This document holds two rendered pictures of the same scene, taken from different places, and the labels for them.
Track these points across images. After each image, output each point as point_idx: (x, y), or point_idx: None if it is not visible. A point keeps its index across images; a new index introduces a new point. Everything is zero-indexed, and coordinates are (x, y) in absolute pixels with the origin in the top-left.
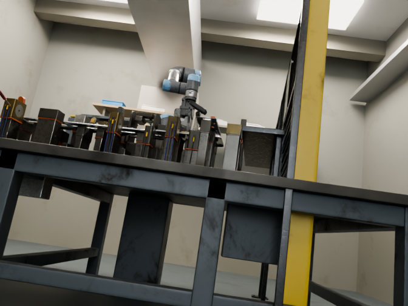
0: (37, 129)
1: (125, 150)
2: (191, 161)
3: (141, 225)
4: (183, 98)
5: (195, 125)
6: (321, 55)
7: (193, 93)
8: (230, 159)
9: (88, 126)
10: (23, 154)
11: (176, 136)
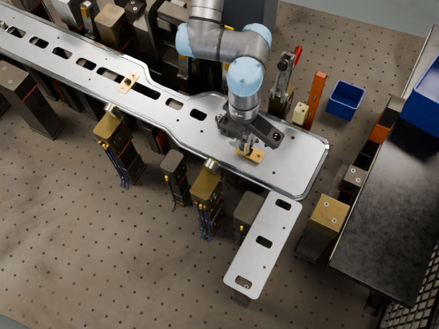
0: (10, 102)
1: (153, 129)
2: (244, 235)
3: None
4: (225, 108)
5: (281, 79)
6: None
7: (246, 115)
8: (313, 245)
9: (79, 65)
10: None
11: (216, 202)
